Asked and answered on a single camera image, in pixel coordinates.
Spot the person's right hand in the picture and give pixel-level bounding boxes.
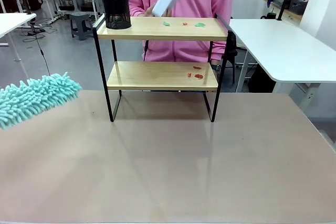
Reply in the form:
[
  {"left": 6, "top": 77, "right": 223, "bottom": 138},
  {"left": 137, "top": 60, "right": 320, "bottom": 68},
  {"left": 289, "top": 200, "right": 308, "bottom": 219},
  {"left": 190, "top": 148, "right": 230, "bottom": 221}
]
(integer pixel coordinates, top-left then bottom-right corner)
[{"left": 144, "top": 5, "right": 173, "bottom": 18}]

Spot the teal chenille duster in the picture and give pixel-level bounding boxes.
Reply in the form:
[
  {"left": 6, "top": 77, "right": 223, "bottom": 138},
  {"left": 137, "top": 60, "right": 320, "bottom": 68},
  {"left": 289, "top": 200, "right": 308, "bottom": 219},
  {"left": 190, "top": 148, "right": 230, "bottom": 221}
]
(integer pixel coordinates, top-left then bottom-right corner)
[{"left": 0, "top": 71, "right": 83, "bottom": 130}]

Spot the light wooden shelf board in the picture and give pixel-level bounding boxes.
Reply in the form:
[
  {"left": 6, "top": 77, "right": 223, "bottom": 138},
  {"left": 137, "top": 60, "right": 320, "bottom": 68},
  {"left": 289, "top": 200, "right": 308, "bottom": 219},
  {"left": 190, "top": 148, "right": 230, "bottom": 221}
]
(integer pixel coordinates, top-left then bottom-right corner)
[
  {"left": 107, "top": 61, "right": 219, "bottom": 93},
  {"left": 96, "top": 16, "right": 228, "bottom": 41}
]

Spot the two-tier wooden shelf rack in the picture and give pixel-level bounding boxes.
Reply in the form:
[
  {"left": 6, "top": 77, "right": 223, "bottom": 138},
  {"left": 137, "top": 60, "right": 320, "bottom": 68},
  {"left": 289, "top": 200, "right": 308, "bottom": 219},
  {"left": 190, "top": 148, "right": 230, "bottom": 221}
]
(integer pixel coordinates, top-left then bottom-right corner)
[{"left": 92, "top": 13, "right": 238, "bottom": 123}]

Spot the black mesh pen holder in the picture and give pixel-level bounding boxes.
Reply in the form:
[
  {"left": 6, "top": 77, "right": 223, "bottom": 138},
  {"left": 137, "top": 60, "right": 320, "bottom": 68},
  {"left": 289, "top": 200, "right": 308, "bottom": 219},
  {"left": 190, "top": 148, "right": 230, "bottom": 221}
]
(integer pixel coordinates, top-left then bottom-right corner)
[{"left": 100, "top": 0, "right": 132, "bottom": 30}]

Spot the grey plastic stool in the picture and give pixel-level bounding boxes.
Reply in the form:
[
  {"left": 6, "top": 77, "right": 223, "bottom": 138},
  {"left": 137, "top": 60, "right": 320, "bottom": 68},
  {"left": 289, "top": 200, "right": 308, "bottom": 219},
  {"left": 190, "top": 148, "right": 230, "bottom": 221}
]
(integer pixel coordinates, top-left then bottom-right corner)
[{"left": 69, "top": 12, "right": 95, "bottom": 41}]

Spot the black chair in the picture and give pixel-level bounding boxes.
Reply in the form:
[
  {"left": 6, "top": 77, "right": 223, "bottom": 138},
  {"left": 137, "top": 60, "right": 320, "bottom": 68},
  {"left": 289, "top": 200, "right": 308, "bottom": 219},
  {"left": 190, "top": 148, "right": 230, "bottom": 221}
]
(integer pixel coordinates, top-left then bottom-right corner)
[{"left": 220, "top": 30, "right": 238, "bottom": 83}]

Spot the large white side table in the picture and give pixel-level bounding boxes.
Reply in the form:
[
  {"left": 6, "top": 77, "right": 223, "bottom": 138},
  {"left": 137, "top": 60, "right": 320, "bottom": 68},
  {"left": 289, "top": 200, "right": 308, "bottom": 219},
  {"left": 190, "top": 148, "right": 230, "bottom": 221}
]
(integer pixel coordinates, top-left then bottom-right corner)
[{"left": 228, "top": 18, "right": 336, "bottom": 93}]

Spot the small white side table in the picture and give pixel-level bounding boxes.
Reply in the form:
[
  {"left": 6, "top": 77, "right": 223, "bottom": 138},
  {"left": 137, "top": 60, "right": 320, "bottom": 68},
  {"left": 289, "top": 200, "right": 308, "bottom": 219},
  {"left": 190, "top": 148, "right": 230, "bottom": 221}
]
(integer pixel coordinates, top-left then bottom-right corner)
[{"left": 0, "top": 13, "right": 37, "bottom": 62}]

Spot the grey storage crate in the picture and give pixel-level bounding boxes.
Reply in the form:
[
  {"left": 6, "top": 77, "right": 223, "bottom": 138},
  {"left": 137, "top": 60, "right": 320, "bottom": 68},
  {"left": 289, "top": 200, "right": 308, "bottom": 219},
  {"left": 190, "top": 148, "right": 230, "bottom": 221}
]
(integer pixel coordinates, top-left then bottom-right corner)
[{"left": 288, "top": 0, "right": 308, "bottom": 14}]

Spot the black floor cable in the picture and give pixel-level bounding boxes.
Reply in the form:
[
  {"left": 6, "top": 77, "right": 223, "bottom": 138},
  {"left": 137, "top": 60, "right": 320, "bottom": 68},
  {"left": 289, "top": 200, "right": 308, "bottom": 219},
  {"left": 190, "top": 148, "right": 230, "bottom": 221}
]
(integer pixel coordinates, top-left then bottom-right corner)
[{"left": 30, "top": 21, "right": 53, "bottom": 76}]

